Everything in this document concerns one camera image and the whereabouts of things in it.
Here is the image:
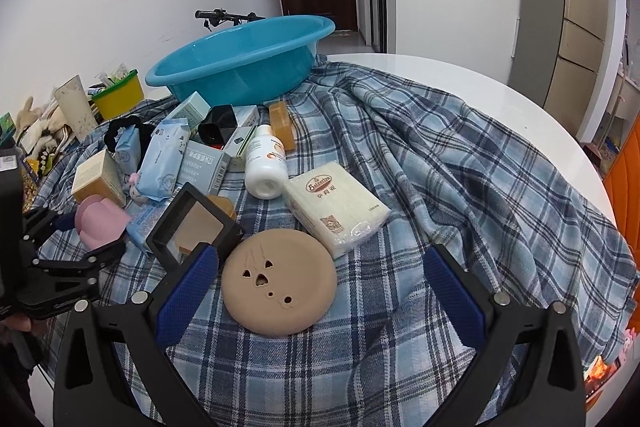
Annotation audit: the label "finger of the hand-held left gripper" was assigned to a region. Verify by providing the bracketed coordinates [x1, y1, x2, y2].
[22, 207, 76, 248]
[30, 239, 127, 288]

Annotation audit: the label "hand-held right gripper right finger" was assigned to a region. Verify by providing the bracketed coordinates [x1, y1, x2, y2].
[424, 244, 586, 427]

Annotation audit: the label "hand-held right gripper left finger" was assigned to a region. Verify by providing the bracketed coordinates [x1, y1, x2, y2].
[52, 244, 219, 427]

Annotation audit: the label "pink silicone holder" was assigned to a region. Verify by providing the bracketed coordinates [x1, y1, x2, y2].
[75, 195, 132, 250]

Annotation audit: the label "cream box with orange side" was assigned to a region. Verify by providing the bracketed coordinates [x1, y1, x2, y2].
[71, 150, 126, 208]

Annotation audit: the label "black frame display box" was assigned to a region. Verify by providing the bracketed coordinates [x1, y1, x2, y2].
[145, 183, 243, 273]

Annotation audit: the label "tan round disc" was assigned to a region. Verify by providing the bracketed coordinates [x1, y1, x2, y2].
[221, 228, 337, 336]

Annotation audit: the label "blue plastic basin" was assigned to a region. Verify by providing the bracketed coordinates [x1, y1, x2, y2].
[145, 14, 336, 108]

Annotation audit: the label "person's left hand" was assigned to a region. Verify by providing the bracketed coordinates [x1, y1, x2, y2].
[0, 309, 47, 339]

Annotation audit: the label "clear jar of dried flowers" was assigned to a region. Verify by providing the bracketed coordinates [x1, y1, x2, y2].
[21, 154, 42, 198]

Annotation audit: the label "flat blue tissue packet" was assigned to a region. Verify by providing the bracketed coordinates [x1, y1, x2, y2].
[126, 202, 173, 250]

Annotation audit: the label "pink bunny toy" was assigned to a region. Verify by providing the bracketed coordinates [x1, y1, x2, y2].
[129, 172, 151, 202]

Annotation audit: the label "plush toy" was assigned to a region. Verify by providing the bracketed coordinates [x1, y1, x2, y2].
[15, 97, 68, 158]

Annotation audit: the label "gold foil box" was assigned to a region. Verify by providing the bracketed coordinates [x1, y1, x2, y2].
[207, 194, 237, 220]

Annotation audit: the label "small light blue packet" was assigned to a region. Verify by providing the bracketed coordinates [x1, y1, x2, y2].
[116, 127, 142, 175]

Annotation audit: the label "black hair scrunchie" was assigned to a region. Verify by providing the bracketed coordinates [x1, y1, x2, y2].
[104, 115, 143, 152]

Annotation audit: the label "light blue wipes pack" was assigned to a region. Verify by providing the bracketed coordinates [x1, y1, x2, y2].
[137, 117, 191, 201]

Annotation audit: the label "silver grey box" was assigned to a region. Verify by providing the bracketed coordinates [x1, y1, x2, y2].
[177, 142, 231, 198]

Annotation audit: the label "blue plaid cloth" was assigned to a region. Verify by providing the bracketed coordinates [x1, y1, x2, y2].
[37, 57, 640, 427]

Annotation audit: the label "yellow bin with green rim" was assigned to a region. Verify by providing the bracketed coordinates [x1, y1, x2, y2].
[92, 69, 146, 120]

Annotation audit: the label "white tissue pack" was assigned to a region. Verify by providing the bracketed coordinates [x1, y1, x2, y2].
[285, 161, 392, 259]

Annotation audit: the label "white lotion bottle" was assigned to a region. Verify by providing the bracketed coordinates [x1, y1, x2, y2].
[244, 124, 289, 200]

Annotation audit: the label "assorted small packets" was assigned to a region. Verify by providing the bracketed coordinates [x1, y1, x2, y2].
[95, 63, 133, 90]

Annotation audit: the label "pale teal box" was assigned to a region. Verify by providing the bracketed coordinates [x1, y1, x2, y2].
[162, 91, 211, 128]

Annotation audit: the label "white box with teal label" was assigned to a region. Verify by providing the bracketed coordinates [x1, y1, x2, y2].
[222, 105, 260, 158]

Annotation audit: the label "amber soap bar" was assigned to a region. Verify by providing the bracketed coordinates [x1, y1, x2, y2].
[268, 101, 297, 152]

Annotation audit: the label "orange chair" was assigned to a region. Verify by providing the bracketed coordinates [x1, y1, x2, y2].
[602, 112, 640, 233]

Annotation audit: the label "beige refrigerator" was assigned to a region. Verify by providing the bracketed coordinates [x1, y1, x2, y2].
[507, 0, 628, 132]

